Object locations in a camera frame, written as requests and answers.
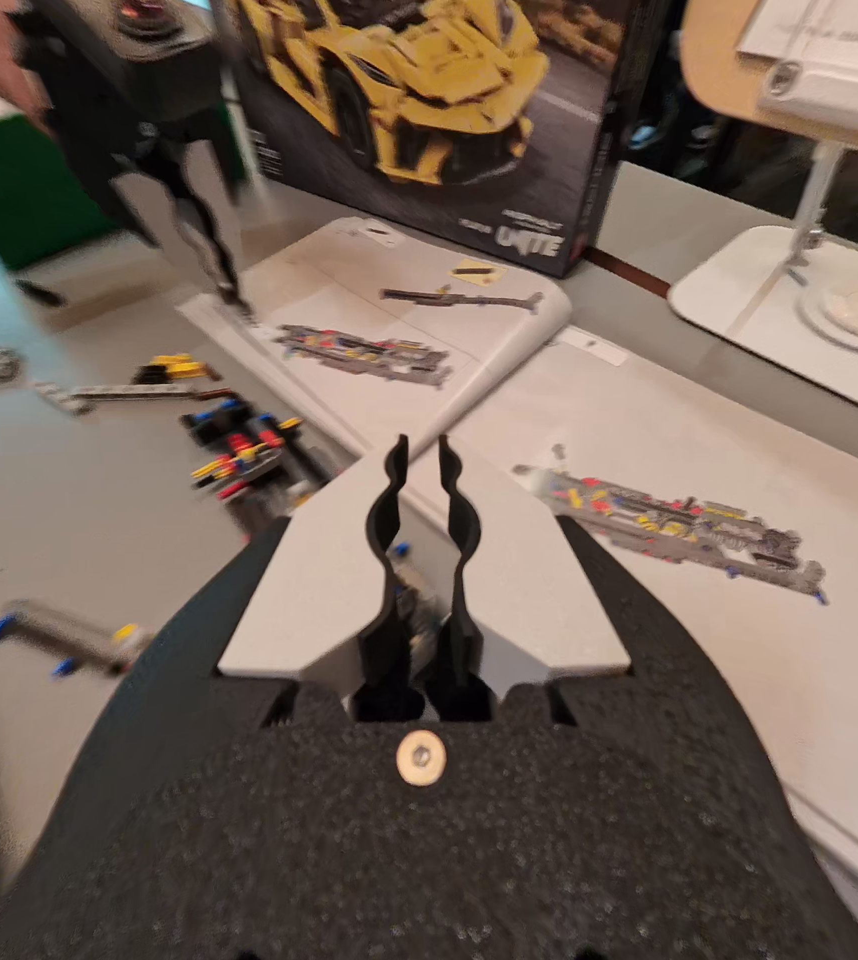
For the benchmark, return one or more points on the instruction booklet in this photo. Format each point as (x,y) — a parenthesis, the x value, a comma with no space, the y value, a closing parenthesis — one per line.
(624,420)

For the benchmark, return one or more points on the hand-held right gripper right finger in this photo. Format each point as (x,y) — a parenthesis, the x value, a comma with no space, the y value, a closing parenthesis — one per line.
(541,600)

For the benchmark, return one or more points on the green storage box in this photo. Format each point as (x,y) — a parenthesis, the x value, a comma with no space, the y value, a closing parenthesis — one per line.
(23,195)

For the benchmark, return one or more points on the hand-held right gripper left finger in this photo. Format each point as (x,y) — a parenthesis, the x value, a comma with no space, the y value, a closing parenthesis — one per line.
(301,600)

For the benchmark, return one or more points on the yellow car lego box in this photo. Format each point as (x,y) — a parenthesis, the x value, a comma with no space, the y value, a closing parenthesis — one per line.
(436,112)

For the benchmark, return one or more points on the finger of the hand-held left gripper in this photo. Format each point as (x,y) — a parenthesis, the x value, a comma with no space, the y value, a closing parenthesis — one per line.
(211,187)
(147,206)

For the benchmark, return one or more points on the long dark grey lego beam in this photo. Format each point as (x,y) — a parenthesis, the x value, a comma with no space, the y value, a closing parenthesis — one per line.
(61,637)

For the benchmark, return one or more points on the yellow lego connector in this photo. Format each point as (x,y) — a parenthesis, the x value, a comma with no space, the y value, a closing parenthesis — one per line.
(181,367)

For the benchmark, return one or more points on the short black lego beam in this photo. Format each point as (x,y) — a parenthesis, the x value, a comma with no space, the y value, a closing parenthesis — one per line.
(38,294)

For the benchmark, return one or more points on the white lego beam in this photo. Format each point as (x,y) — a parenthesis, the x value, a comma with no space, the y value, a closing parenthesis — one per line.
(136,391)

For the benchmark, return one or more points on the white lamp base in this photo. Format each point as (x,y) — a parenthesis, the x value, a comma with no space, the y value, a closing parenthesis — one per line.
(774,315)

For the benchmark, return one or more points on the black lego connector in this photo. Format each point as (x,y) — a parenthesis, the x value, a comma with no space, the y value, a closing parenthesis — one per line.
(145,373)

